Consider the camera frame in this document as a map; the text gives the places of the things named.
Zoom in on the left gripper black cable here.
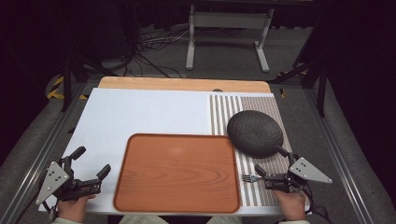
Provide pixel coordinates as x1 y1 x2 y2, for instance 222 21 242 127
41 200 60 222

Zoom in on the striped grey placemat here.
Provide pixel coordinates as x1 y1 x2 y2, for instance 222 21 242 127
206 93 300 208

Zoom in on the person's leg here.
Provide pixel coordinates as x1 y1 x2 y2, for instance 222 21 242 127
206 215 244 224
118 214 169 224

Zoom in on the person's left hand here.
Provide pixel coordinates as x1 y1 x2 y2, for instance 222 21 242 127
56 194 97 223

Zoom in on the silver metal fork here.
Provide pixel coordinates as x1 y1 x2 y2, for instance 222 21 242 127
240 174 263 184

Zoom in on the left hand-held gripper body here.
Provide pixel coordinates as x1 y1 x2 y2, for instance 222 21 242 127
35 156 103 205

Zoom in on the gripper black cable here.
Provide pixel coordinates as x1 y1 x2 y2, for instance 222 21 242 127
41 200 60 222
300 181 334 224

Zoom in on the grey metal stand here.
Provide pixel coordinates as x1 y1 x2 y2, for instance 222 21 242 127
185 4 275 74

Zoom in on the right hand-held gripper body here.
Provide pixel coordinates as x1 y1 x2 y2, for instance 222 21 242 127
264 152 333 194

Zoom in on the yellow black floor tape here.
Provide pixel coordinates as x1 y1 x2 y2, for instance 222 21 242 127
46 76 90 101

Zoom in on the aluminium floor rail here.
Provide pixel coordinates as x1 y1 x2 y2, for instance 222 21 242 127
6 82 94 224
303 88 375 224

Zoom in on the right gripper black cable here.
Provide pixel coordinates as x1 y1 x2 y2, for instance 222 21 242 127
300 181 334 224

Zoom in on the person's right leg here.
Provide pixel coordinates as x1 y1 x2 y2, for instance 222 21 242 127
206 215 244 224

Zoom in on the bundle of floor cables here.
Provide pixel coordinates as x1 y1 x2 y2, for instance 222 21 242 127
124 26 191 78

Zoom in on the person's right hand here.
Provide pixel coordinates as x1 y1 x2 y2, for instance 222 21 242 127
274 189 307 222

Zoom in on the black tripod stand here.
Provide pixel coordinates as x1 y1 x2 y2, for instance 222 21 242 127
60 52 120 113
267 59 328 119

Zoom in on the brown wooden tray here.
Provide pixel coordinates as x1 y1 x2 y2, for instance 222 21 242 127
112 133 242 215

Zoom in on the person's left leg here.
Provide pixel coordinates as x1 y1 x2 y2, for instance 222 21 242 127
118 214 169 224

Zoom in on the white table board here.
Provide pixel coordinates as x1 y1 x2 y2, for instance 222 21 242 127
37 87 312 217

